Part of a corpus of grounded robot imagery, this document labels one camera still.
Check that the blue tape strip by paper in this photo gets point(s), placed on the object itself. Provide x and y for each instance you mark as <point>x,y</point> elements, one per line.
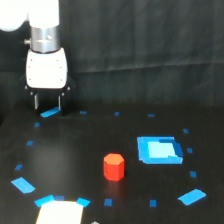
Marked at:
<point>83,202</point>

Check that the black backdrop curtain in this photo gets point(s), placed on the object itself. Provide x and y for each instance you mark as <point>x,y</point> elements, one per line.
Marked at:
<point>145,51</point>

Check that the blue tape strip top left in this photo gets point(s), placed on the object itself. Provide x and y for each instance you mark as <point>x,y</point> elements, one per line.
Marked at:
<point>50,112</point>

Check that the blue tape strip bottom right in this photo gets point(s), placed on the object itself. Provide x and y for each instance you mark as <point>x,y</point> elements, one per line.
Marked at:
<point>192,197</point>

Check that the white paper sheet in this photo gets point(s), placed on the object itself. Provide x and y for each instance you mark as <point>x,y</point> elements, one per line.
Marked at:
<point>60,212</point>

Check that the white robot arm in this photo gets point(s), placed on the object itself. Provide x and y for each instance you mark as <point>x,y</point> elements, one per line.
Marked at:
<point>44,20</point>

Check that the blue tape strip bottom left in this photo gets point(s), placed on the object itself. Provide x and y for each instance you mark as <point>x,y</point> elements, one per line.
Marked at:
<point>44,200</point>

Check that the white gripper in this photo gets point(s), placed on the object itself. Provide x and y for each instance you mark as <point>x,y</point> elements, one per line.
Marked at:
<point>47,71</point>

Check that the blue tape square target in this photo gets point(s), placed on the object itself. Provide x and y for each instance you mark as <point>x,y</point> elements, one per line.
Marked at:
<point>159,150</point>

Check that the red hexagonal block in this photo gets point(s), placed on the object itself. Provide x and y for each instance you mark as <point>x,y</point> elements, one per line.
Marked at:
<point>113,167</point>

